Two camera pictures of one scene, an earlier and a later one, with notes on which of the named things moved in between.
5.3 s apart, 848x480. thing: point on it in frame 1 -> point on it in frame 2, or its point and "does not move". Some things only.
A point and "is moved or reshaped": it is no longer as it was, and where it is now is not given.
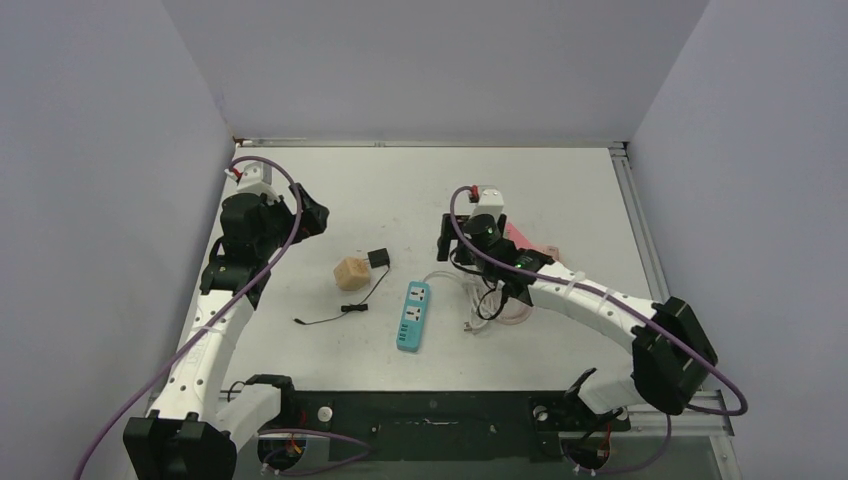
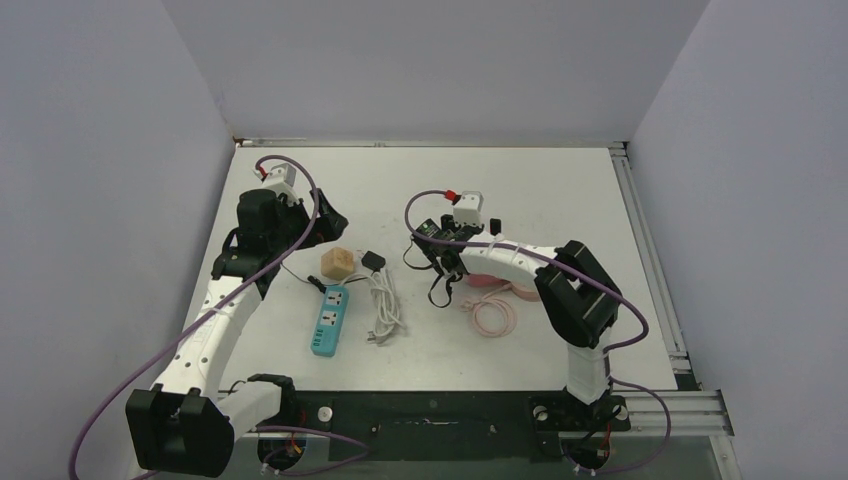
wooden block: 352,273 is moved or reshaped
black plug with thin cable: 379,259 -> 311,279
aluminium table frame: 473,265 does not move
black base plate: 441,426 does not move
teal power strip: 413,316 -> 325,338
